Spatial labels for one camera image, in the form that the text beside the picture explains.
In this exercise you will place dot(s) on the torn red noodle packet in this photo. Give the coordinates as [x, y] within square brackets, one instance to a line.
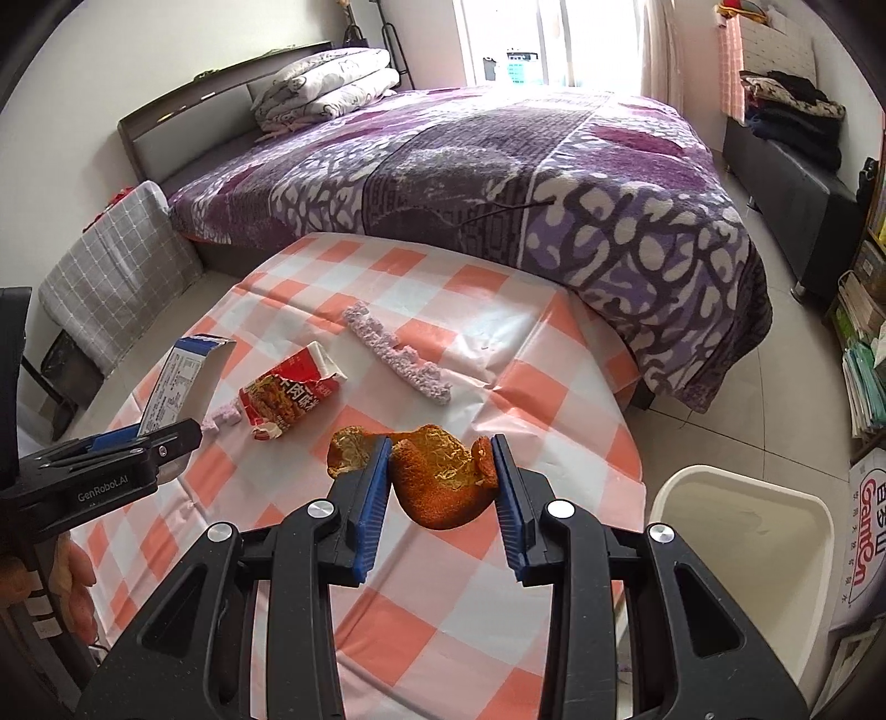
[287, 401]

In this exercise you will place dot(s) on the white cabinet pink curtain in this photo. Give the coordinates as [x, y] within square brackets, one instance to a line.
[768, 41]

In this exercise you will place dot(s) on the dark bed frame grey headboard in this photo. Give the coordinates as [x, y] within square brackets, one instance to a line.
[180, 118]

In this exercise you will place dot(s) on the long lavender foam strip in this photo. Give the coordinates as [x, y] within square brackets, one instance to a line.
[394, 356]

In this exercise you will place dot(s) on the pile of dark clothes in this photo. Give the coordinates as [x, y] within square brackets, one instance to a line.
[796, 118]

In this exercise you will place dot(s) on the blue white cardboard box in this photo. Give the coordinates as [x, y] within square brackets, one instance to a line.
[180, 381]

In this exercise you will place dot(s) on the folded white patterned quilt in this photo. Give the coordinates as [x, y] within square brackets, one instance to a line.
[325, 83]

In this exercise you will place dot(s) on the teal plastic crate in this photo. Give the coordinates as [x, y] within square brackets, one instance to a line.
[516, 69]

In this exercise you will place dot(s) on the red cloth bundle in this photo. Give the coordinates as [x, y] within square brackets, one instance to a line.
[734, 7]

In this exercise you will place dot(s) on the person's left hand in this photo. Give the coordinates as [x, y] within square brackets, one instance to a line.
[76, 588]

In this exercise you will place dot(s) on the white picture frame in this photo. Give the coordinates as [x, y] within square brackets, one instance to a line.
[855, 651]

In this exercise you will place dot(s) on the white sign red letters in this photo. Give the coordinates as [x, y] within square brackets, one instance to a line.
[869, 540]

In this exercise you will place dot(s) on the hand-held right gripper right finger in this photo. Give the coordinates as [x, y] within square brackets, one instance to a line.
[509, 512]

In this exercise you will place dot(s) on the black bag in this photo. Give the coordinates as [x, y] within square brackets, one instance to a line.
[869, 183]

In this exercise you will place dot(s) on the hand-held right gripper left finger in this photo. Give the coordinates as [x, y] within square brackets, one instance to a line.
[367, 512]

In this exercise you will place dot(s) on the white plastic bin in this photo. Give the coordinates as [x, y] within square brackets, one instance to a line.
[747, 526]

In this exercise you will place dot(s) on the wooden bookshelf with books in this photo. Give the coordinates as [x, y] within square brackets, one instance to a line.
[873, 263]

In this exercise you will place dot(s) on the black coat rack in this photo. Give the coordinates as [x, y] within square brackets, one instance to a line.
[383, 34]

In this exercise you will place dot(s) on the orange white checked tablecloth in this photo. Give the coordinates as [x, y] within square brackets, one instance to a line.
[443, 623]

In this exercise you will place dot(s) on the short lavender foam strip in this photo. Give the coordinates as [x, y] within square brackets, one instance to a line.
[225, 417]

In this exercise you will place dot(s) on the orange peel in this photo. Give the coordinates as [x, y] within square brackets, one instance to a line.
[436, 491]

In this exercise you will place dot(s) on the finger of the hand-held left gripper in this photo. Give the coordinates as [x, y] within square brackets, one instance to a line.
[118, 439]
[173, 450]

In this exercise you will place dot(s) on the grey checked cover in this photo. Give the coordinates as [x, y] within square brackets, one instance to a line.
[111, 277]

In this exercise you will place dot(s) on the stack of paper folders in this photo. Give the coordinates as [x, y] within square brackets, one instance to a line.
[862, 388]

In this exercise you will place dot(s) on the window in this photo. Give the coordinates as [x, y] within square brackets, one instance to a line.
[588, 41]

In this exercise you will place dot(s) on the bed with purple blanket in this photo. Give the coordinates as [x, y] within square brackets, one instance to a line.
[554, 173]

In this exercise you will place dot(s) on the brown waste basket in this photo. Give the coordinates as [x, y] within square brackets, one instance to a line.
[66, 367]

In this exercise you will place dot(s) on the black storage bench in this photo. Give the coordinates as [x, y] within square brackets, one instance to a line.
[796, 201]

